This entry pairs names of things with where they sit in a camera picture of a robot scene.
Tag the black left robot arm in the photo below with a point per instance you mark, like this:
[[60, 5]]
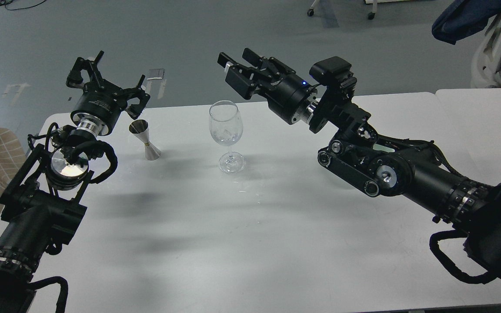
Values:
[[42, 203]]

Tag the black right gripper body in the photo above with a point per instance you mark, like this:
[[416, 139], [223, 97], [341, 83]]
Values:
[[286, 93]]

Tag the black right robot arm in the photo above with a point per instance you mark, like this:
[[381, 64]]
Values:
[[379, 165]]

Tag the steel cocktail jigger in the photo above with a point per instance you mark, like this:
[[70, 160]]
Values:
[[140, 129]]

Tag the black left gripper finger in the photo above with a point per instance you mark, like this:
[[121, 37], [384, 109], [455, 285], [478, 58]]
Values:
[[138, 92], [84, 73]]

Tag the clear wine glass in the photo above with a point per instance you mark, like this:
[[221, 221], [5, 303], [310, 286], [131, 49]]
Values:
[[226, 128]]

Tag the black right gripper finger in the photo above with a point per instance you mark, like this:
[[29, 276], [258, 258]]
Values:
[[243, 79], [271, 65]]

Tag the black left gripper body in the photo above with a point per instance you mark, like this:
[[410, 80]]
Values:
[[98, 110]]

